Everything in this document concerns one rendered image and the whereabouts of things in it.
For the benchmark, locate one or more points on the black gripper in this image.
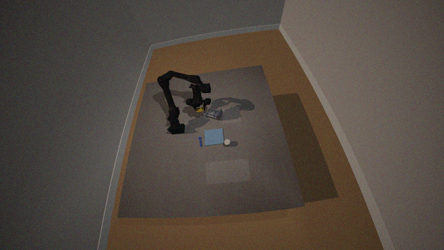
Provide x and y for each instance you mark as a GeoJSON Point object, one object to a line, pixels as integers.
{"type": "Point", "coordinates": [207, 101]}

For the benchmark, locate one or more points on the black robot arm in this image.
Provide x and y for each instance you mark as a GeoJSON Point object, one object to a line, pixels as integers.
{"type": "Point", "coordinates": [174, 111]}

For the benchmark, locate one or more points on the light blue flat mat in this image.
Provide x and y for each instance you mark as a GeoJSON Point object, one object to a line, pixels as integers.
{"type": "Point", "coordinates": [213, 137]}

